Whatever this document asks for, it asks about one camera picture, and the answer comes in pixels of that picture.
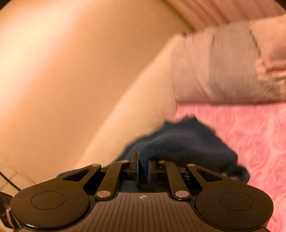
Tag dark navy fleece garment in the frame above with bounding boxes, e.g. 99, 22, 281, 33
117, 117, 250, 186

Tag beige pink folded quilt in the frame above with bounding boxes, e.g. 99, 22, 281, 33
171, 16, 285, 104

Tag pink striped curtain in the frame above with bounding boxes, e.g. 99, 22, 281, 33
165, 0, 285, 34

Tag pink rose pattern blanket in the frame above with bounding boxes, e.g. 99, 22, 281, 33
174, 103, 285, 231

